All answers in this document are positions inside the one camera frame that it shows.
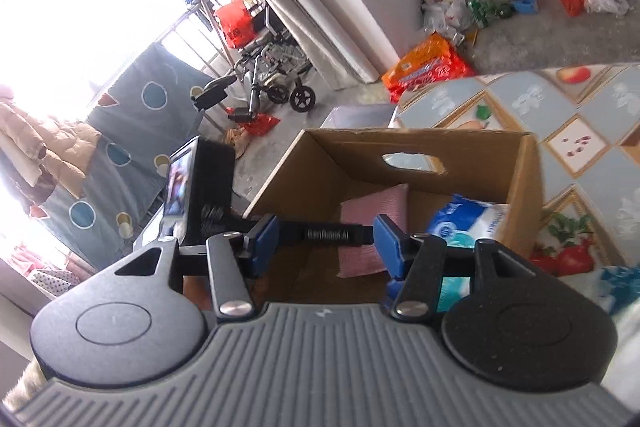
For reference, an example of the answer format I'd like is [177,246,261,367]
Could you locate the polka dot cloth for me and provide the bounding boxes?
[25,267,76,303]

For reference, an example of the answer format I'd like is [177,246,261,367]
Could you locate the pink towel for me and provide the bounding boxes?
[337,183,411,279]

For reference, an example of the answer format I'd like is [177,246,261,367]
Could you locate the crumpled white plastic bags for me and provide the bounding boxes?
[422,0,476,38]

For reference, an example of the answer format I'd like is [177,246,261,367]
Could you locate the red crumpled bag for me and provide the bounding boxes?
[226,107,281,136]

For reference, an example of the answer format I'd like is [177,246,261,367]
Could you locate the brown cardboard box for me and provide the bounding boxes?
[183,128,547,308]

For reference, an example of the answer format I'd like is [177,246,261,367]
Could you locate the red plastic bag on wheelchair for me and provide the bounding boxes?
[214,0,253,48]

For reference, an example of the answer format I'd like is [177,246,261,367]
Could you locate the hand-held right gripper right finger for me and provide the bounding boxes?
[374,214,548,322]

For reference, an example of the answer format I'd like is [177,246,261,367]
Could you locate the blue white tissue pack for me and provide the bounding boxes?
[425,193,511,313]

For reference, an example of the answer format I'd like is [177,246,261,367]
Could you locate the orange snack packet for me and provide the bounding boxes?
[381,33,476,102]

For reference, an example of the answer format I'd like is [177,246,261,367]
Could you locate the folded wheelchair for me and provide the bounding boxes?
[189,0,317,124]

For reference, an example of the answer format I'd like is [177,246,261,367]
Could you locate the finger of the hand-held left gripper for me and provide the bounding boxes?
[278,222,375,251]

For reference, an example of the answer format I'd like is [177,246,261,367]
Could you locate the green packets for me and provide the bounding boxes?
[467,0,513,28]

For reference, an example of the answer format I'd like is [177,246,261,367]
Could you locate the beige cloth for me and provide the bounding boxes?
[222,127,251,158]

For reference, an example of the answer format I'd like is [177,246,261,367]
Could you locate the white plastic bag teal print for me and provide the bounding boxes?
[595,264,640,333]

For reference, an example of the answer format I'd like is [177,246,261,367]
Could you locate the tan down jacket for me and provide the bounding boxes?
[0,99,103,208]

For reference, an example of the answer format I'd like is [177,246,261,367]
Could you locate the grey quilt with circles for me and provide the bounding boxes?
[37,42,216,268]

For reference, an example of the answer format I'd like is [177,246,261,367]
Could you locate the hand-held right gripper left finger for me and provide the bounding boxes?
[114,214,279,321]

